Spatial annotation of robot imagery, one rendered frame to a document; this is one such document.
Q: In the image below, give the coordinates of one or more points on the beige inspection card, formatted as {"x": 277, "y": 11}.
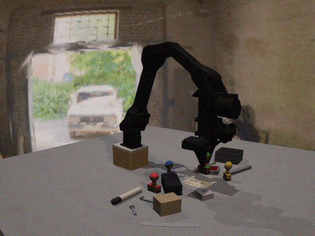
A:
{"x": 197, "y": 182}

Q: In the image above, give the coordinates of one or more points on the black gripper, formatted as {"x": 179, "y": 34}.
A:
{"x": 205, "y": 142}

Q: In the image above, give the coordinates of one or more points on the red-handled rubber stamp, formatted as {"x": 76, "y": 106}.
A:
{"x": 152, "y": 186}

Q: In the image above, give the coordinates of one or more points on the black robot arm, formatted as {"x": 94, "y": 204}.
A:
{"x": 213, "y": 98}

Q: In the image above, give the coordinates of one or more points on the marker pen with black cap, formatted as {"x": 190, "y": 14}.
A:
{"x": 126, "y": 195}

